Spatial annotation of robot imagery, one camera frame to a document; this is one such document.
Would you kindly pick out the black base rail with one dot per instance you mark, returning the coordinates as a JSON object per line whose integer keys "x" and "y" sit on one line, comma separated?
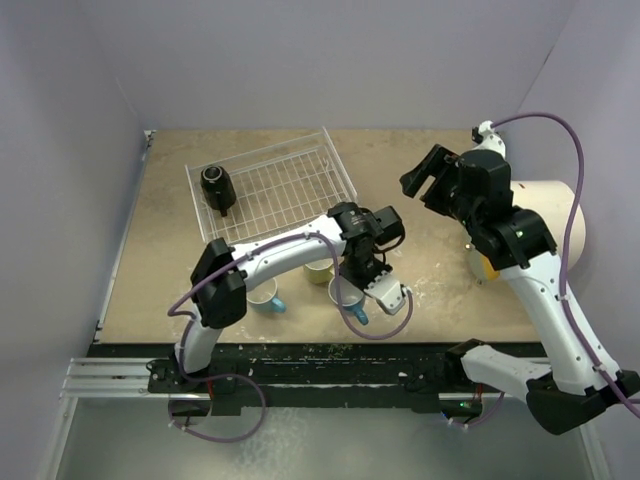
{"x": 410, "y": 376}

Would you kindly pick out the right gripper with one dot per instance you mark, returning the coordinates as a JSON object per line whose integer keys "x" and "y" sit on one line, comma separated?
{"x": 440, "y": 163}

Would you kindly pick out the white cylinder orange lid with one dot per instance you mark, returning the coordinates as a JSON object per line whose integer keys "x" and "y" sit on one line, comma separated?
{"x": 552, "y": 200}

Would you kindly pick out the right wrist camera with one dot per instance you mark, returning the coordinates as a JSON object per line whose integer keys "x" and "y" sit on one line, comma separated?
{"x": 485, "y": 137}

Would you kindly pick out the yellow-green mug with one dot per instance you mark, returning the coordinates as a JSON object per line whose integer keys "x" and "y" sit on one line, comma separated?
{"x": 319, "y": 272}

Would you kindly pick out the white wire dish rack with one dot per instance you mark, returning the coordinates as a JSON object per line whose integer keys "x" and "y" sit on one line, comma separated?
{"x": 278, "y": 188}

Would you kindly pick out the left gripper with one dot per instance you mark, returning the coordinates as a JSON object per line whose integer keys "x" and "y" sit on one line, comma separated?
{"x": 380, "y": 268}

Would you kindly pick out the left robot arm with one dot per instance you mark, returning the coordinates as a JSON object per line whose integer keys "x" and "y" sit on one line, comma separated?
{"x": 354, "y": 238}

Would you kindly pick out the black mug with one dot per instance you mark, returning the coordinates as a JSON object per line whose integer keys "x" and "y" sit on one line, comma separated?
{"x": 218, "y": 189}

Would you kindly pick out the dark blue mug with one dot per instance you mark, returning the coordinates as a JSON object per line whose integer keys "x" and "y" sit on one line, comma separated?
{"x": 342, "y": 292}

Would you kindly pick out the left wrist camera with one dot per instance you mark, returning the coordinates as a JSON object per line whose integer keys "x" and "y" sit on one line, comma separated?
{"x": 388, "y": 293}

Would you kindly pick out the light blue mug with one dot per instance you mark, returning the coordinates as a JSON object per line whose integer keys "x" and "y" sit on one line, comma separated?
{"x": 265, "y": 299}

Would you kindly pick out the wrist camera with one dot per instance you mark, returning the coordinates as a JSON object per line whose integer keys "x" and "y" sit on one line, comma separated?
{"x": 485, "y": 137}
{"x": 388, "y": 293}

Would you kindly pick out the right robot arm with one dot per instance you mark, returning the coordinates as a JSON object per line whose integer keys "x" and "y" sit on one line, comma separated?
{"x": 580, "y": 380}

